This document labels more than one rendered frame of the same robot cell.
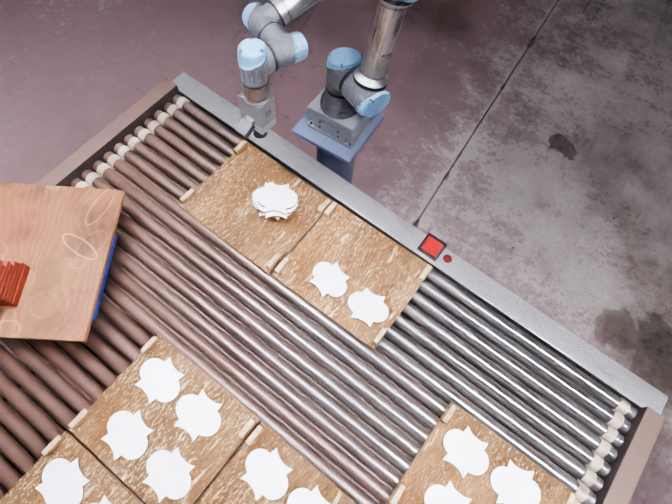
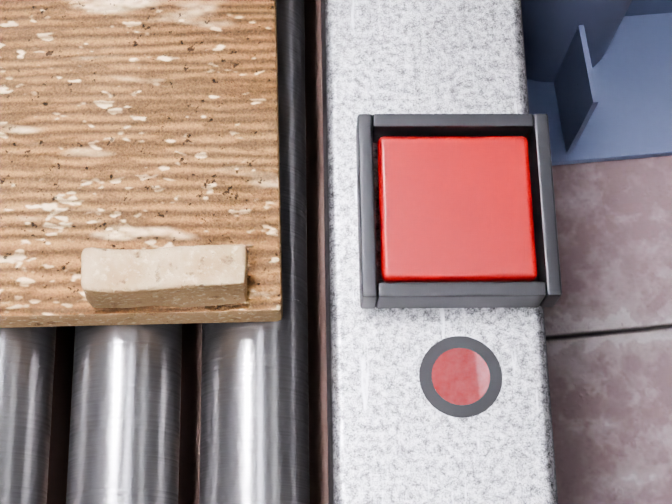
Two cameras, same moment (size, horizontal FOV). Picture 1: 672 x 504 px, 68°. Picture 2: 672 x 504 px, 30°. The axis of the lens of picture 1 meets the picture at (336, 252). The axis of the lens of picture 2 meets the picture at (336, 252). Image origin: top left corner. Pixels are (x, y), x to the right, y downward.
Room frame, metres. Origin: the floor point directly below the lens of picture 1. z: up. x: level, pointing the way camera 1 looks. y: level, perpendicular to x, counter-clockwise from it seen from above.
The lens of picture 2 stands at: (0.61, -0.44, 1.38)
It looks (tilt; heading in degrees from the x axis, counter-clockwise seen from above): 71 degrees down; 52
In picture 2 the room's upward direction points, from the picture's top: 6 degrees clockwise
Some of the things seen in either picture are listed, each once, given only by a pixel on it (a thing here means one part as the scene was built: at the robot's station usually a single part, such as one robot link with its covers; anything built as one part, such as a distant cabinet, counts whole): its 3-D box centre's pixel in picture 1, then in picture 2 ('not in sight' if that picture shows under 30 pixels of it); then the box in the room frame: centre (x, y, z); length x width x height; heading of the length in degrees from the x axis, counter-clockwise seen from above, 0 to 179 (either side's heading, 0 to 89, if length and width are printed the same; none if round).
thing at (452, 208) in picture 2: (432, 247); (454, 211); (0.76, -0.33, 0.92); 0.06 x 0.06 x 0.01; 59
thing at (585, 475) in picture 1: (333, 290); not in sight; (0.57, -0.01, 0.90); 1.95 x 0.05 x 0.05; 59
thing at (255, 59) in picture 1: (254, 63); not in sight; (0.97, 0.27, 1.47); 0.09 x 0.08 x 0.11; 130
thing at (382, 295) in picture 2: (432, 246); (455, 209); (0.76, -0.33, 0.92); 0.08 x 0.08 x 0.02; 59
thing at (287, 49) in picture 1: (282, 47); not in sight; (1.04, 0.21, 1.46); 0.11 x 0.11 x 0.08; 40
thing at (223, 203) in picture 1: (256, 204); not in sight; (0.84, 0.30, 0.93); 0.41 x 0.35 x 0.02; 58
